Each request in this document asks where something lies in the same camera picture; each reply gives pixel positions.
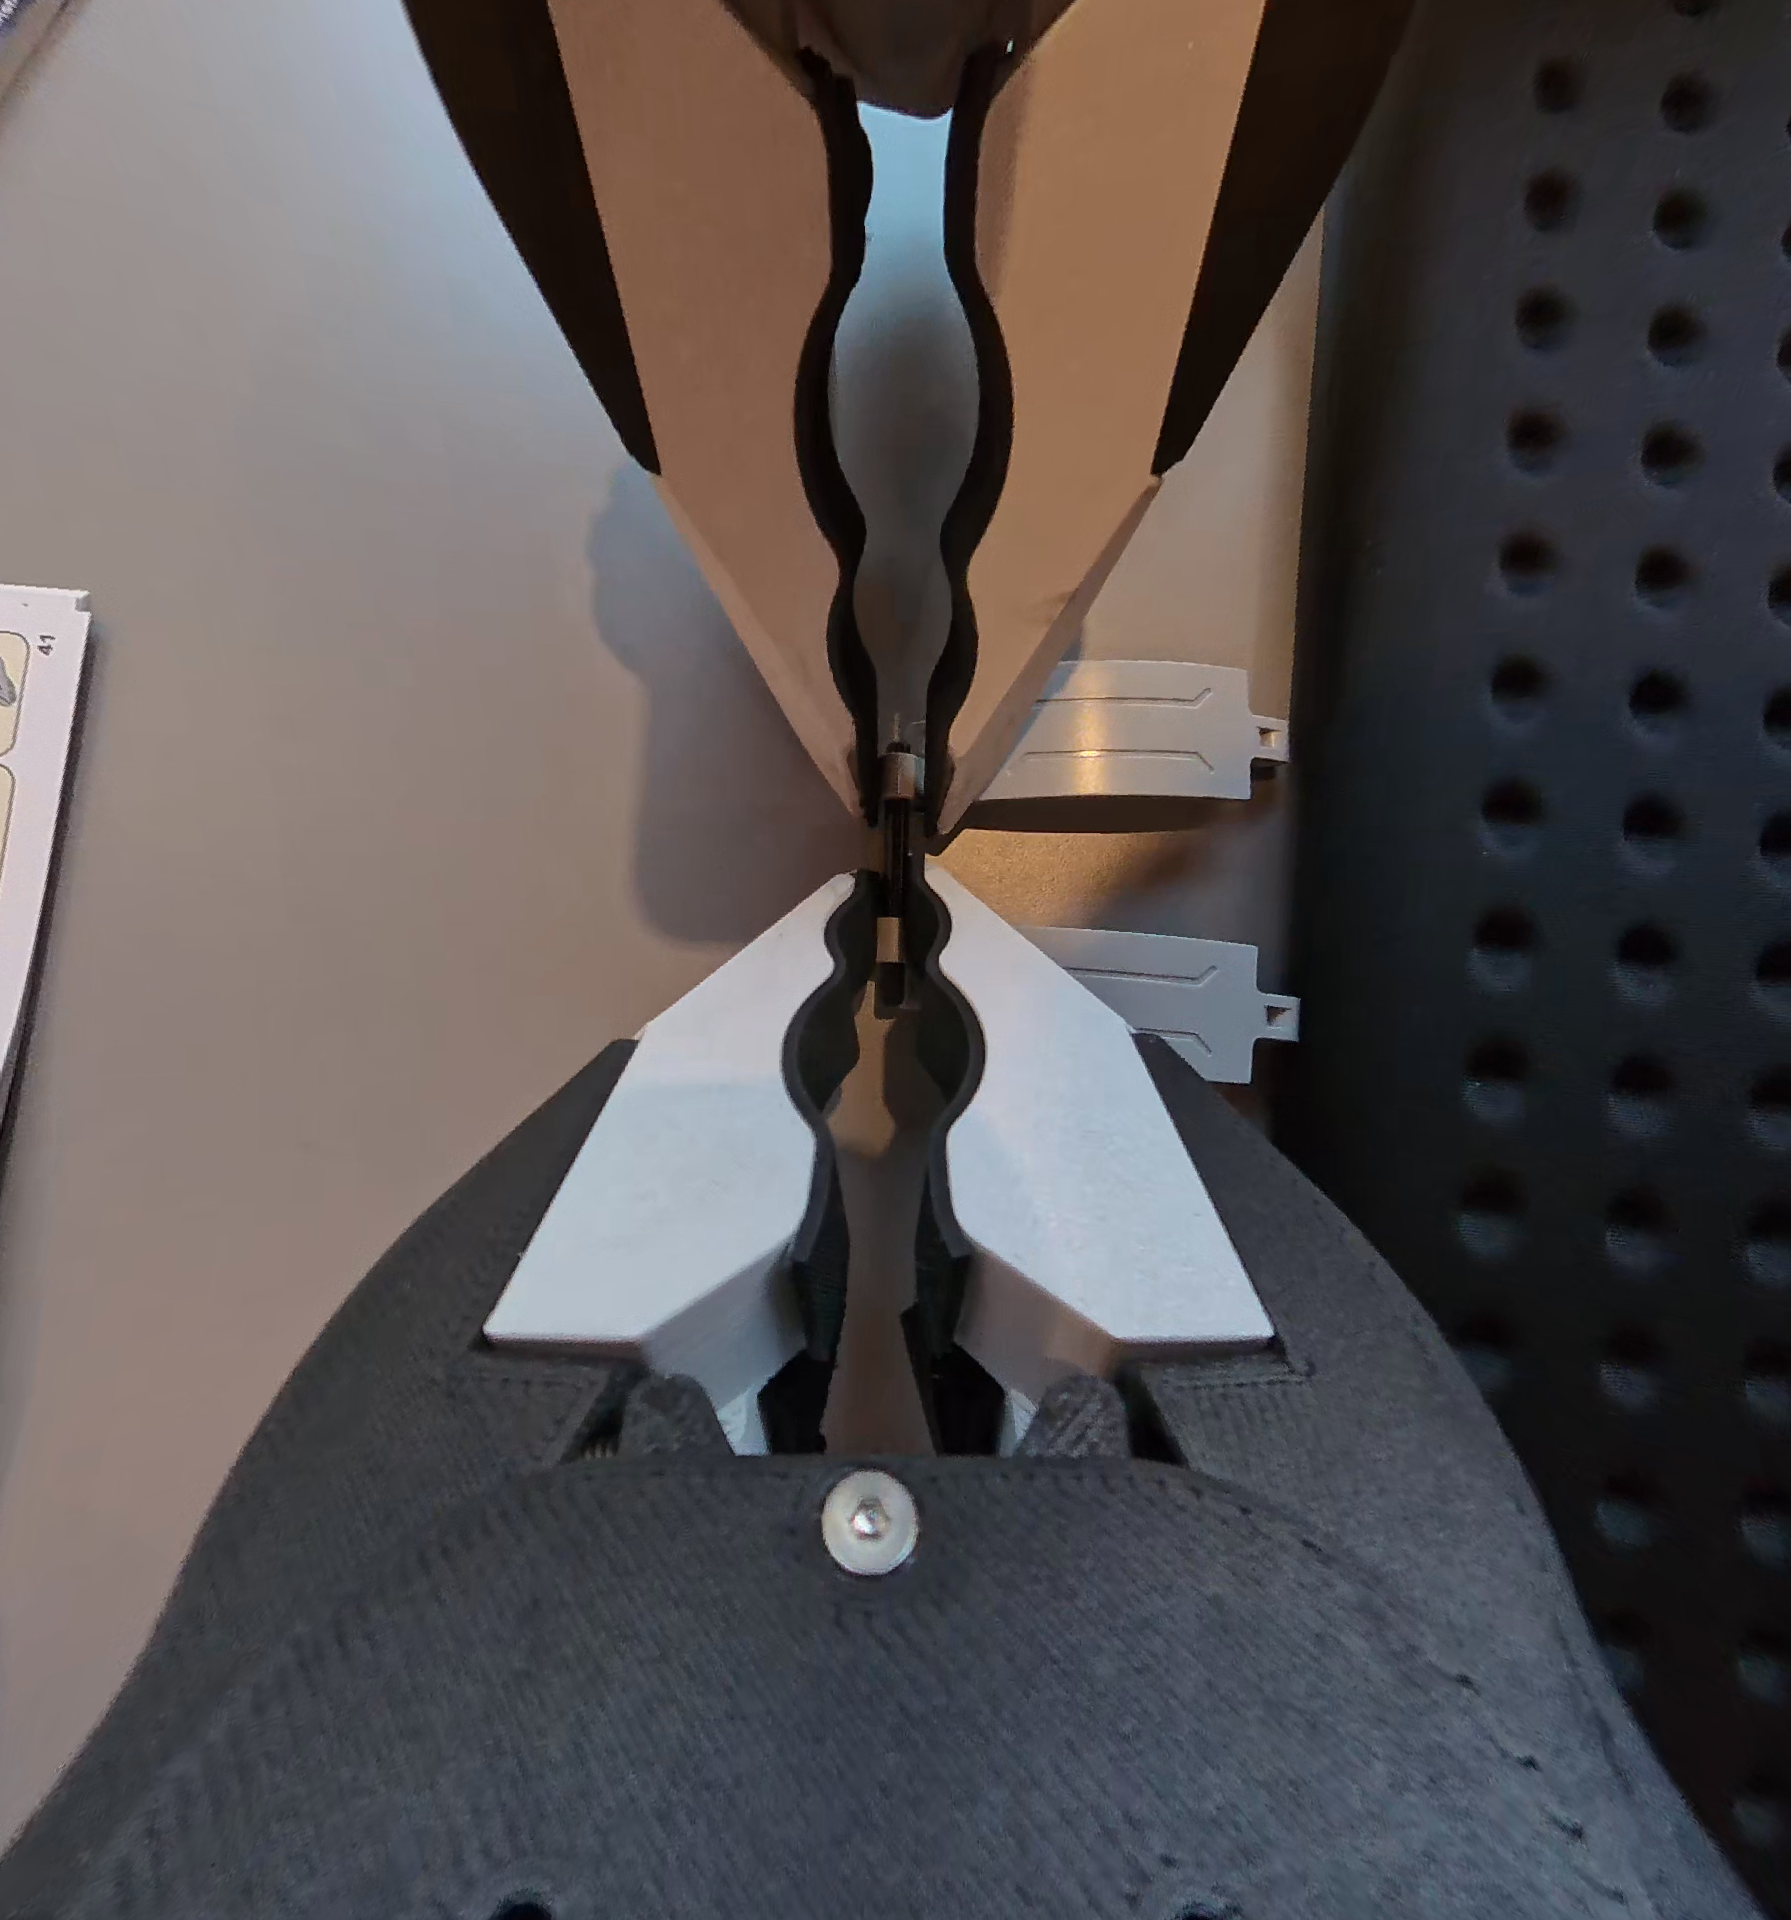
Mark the grey curved panel piece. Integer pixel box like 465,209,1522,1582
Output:
1034,923,1306,1084
967,654,1297,807

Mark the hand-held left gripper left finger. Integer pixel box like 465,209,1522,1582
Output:
481,871,854,1428

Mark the black axle rod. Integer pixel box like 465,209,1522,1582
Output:
868,715,929,1025

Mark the black perforated tray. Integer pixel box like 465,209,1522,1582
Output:
1277,0,1791,1920

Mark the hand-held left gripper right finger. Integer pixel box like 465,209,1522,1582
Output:
916,871,1278,1455

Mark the grey desk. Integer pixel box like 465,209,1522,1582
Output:
0,0,1328,1890

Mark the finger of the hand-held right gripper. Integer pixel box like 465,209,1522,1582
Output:
916,0,1268,839
538,0,880,820

